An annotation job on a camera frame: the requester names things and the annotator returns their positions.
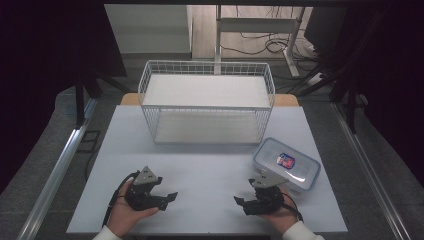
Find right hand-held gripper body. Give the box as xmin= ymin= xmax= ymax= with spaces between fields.
xmin=248 ymin=172 xmax=290 ymax=215

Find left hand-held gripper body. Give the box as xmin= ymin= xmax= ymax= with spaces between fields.
xmin=124 ymin=165 xmax=164 ymax=212

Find person's right hand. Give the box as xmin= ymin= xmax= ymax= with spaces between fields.
xmin=259 ymin=186 xmax=300 ymax=235

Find person's left hand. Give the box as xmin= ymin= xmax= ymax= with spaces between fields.
xmin=106 ymin=177 xmax=161 ymax=238

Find clear plastic food container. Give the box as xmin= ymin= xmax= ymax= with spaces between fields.
xmin=252 ymin=137 xmax=322 ymax=195

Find black stand leg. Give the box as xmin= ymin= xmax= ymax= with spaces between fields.
xmin=73 ymin=75 xmax=103 ymax=130

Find white power strip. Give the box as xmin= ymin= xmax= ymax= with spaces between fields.
xmin=307 ymin=72 xmax=324 ymax=87

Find black stand legs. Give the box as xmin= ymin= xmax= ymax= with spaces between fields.
xmin=293 ymin=63 xmax=368 ymax=135

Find dark curtain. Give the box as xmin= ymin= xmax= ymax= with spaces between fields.
xmin=0 ymin=0 xmax=128 ymax=195
xmin=328 ymin=4 xmax=424 ymax=188

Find white cabinet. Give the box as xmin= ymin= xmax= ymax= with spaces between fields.
xmin=104 ymin=4 xmax=194 ymax=55

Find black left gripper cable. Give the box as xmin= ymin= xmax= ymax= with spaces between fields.
xmin=101 ymin=170 xmax=141 ymax=228

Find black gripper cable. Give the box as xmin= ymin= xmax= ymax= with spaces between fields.
xmin=101 ymin=170 xmax=141 ymax=228
xmin=282 ymin=192 xmax=305 ymax=223

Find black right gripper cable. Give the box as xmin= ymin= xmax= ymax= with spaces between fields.
xmin=282 ymin=192 xmax=305 ymax=223

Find aluminium rail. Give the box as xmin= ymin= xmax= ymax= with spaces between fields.
xmin=15 ymin=97 xmax=99 ymax=240
xmin=330 ymin=100 xmax=412 ymax=240

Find white wire basket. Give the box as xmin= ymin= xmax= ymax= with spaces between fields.
xmin=137 ymin=59 xmax=277 ymax=146

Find black floor cables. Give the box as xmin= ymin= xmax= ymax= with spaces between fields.
xmin=220 ymin=5 xmax=316 ymax=62

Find white metal desk frame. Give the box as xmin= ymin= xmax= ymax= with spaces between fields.
xmin=214 ymin=4 xmax=306 ymax=78

